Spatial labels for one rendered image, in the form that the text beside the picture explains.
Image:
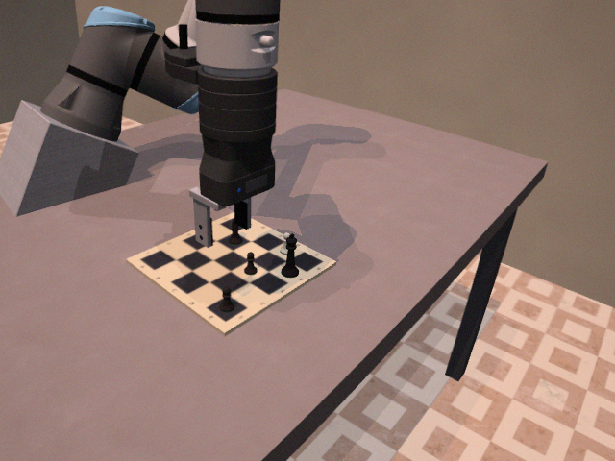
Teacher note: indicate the tan and black chessboard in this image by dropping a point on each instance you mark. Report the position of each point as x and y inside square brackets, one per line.
[195, 275]

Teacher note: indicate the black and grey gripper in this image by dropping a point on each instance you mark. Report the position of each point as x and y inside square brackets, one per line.
[237, 92]

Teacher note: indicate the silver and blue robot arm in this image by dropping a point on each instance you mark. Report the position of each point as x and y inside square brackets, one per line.
[119, 50]

